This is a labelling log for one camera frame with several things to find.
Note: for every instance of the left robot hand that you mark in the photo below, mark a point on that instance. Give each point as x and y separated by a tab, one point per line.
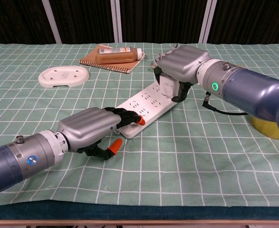
87	126

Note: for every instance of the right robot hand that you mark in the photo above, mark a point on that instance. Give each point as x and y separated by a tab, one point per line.
184	61

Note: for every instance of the white cube charger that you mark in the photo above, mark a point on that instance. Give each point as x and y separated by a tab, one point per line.
168	88

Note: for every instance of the white power strip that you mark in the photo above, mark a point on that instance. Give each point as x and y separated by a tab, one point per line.
151	97

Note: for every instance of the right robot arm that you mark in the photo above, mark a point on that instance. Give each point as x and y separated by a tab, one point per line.
248	88

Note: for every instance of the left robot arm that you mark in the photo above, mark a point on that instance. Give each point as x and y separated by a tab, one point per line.
16	159

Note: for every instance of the black curtain panel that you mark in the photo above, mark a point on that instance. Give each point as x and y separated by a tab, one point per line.
13	21
85	21
253	21
160	21

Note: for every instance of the white oval plastic base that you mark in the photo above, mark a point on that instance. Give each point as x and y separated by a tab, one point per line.
63	76

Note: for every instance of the brown liquid bottle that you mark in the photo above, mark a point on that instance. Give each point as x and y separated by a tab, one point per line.
120	57

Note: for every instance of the brown spiral notebook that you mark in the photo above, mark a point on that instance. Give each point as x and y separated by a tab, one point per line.
92	59

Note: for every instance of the green checked tablecloth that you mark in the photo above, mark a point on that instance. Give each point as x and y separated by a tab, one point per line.
177	154

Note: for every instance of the yellow tape roll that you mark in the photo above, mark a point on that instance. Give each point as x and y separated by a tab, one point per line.
265	128

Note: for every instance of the white partition frame post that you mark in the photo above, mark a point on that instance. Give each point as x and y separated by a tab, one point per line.
51	21
116	21
207	21

